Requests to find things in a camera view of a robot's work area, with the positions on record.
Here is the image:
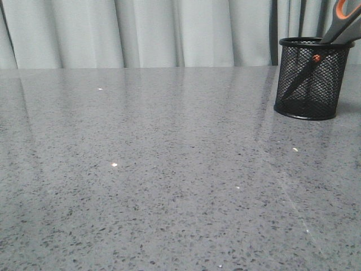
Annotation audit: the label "grey and orange scissors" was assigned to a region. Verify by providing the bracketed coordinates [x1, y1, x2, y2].
[283, 1, 360, 99]

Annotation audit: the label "black mesh pen bucket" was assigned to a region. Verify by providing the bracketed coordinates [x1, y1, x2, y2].
[274, 37, 354, 120]

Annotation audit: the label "grey curtain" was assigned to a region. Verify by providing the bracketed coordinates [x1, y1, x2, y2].
[0, 0, 361, 70]

